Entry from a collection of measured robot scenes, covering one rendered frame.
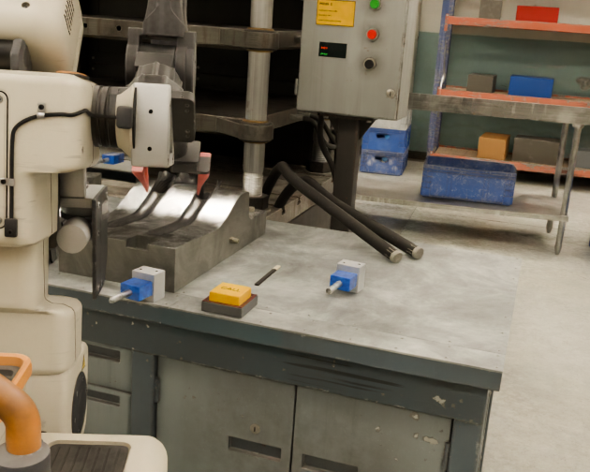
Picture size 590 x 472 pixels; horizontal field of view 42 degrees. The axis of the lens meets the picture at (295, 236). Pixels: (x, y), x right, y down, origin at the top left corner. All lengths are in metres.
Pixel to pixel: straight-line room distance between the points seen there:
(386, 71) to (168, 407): 1.11
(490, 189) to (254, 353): 3.86
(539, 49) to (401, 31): 5.89
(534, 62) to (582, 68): 0.45
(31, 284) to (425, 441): 0.74
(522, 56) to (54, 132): 7.20
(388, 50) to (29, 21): 1.30
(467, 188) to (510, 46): 3.07
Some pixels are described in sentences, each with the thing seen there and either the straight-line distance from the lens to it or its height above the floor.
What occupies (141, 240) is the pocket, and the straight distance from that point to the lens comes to 1.56.
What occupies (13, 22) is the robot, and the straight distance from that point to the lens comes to 1.07.
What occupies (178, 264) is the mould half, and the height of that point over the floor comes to 0.85.
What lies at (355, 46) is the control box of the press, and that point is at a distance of 2.20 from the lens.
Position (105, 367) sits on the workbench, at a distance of 1.64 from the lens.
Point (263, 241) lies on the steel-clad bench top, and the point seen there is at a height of 0.80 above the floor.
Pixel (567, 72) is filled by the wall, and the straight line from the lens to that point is 8.04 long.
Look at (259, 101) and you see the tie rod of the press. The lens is 2.16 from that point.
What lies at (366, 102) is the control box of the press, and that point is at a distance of 2.20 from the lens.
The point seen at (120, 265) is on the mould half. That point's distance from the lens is 1.55.
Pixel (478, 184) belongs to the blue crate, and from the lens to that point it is 5.17.
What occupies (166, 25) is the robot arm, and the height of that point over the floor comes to 1.30.
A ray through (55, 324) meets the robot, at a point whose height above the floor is 0.89.
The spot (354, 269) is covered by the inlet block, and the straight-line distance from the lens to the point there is 1.55.
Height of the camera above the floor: 1.32
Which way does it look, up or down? 16 degrees down
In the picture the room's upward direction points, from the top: 4 degrees clockwise
